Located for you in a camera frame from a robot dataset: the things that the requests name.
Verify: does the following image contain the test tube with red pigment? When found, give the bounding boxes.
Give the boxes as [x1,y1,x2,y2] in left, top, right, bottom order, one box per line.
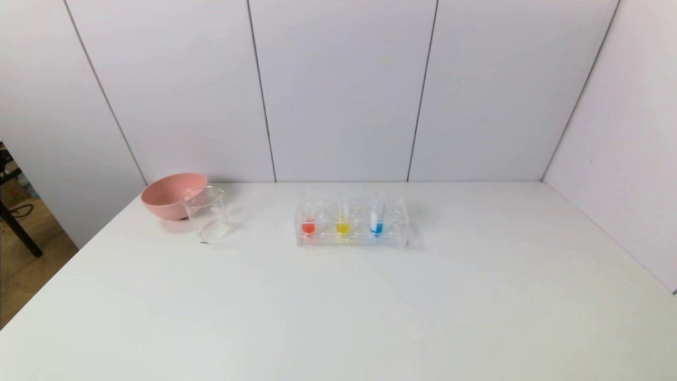
[301,192,317,238]

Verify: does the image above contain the clear acrylic test tube rack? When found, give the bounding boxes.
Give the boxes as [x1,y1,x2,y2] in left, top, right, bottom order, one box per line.
[295,195,411,248]

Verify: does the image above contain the test tube with blue pigment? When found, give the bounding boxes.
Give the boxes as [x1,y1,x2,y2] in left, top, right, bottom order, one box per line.
[369,192,386,238]

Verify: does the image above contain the pink plastic bowl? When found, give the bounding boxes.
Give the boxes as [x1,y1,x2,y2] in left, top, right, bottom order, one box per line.
[141,173,208,221]

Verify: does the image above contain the test tube with yellow pigment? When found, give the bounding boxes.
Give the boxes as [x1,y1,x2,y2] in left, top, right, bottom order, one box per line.
[335,192,351,239]

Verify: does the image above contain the clear glass beaker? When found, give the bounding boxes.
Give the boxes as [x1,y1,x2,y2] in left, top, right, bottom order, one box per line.
[182,186,233,244]

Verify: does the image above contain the black metal stand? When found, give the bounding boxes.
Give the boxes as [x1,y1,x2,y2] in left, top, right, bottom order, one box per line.
[0,142,43,258]

